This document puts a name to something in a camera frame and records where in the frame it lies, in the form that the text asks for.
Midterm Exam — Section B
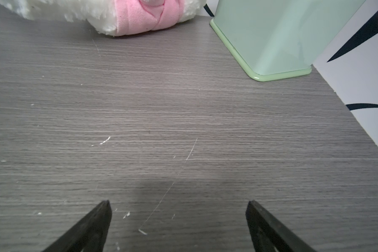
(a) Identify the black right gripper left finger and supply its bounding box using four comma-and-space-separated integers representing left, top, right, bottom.
43, 200, 112, 252

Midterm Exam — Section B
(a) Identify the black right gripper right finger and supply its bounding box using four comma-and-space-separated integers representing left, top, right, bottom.
246, 201, 315, 252

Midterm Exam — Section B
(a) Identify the green tissue box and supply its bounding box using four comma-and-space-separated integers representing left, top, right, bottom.
210, 0, 363, 81

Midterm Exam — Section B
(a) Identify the white plush toy pink shirt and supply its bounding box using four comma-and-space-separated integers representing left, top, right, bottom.
0, 0, 206, 37

